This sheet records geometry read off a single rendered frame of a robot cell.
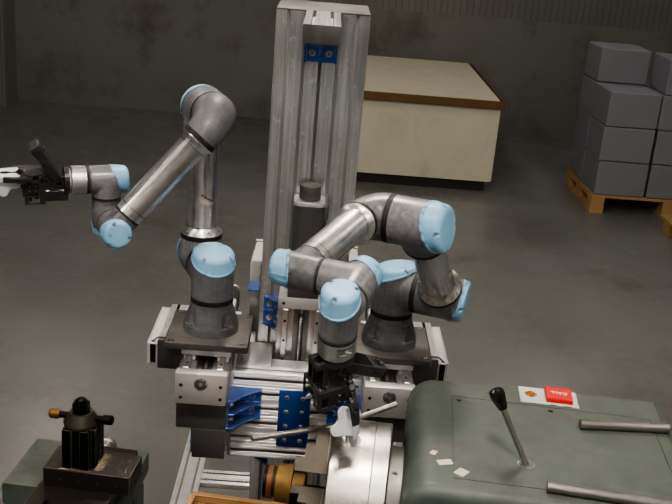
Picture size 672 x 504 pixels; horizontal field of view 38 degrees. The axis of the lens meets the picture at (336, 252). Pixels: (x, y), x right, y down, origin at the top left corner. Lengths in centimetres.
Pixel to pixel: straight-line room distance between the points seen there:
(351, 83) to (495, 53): 831
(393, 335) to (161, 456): 191
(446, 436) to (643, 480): 40
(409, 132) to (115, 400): 456
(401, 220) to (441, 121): 637
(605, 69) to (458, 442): 693
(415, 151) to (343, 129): 594
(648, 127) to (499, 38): 288
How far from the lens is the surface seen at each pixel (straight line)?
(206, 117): 250
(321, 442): 217
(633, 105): 844
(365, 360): 193
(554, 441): 215
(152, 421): 458
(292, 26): 260
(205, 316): 263
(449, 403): 222
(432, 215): 218
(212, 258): 259
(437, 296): 250
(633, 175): 859
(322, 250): 196
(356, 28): 262
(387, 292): 259
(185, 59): 1090
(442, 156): 861
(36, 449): 263
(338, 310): 176
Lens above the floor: 229
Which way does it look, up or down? 20 degrees down
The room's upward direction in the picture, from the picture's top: 5 degrees clockwise
